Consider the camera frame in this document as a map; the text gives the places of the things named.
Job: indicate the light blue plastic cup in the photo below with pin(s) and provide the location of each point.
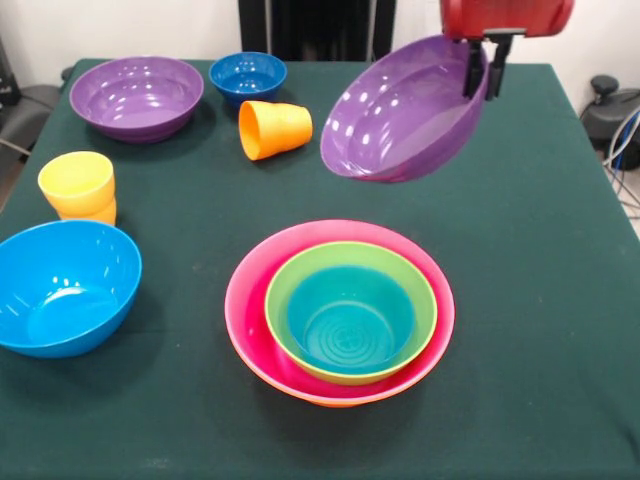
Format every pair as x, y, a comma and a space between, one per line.
350, 315

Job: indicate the orange plastic cup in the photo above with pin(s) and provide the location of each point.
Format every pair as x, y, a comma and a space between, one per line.
280, 127

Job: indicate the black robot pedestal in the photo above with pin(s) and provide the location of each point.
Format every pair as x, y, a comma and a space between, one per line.
320, 25

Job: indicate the purple plastic bowl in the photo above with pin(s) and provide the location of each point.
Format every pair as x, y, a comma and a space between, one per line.
135, 105
390, 125

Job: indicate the small dark blue bowl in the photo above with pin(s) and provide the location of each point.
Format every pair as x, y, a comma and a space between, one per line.
247, 80

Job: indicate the dark green table cloth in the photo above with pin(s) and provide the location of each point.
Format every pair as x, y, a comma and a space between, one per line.
525, 250

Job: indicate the light blue plastic bowl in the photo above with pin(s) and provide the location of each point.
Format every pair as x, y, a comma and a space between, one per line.
65, 290

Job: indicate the yellow plastic cup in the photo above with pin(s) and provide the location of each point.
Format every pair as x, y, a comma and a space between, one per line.
77, 187

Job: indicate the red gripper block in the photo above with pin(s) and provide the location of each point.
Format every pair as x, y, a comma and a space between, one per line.
500, 17

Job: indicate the green plastic bowl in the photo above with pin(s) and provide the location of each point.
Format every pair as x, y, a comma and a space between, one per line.
280, 285

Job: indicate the pink plastic bowl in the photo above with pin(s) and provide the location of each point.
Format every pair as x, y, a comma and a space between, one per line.
240, 300

